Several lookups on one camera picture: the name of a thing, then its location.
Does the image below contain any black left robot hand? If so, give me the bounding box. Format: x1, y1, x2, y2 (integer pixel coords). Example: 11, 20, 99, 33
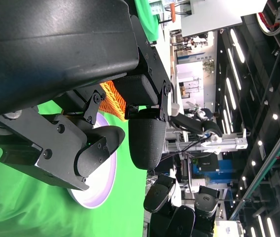
0, 0, 173, 191

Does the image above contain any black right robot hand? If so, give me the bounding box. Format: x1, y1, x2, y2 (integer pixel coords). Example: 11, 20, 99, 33
143, 174, 221, 237

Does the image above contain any lilac plate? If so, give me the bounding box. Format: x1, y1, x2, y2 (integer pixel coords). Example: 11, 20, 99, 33
67, 112, 118, 210

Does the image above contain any orange wicker basket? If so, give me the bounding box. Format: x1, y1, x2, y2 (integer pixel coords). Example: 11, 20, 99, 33
99, 80, 128, 121

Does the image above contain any green tablecloth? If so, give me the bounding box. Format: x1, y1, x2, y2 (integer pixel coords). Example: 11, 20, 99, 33
0, 0, 161, 237

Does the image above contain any aluminium profile frame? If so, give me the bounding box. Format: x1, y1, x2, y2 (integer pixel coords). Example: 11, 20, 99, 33
165, 128, 248, 154

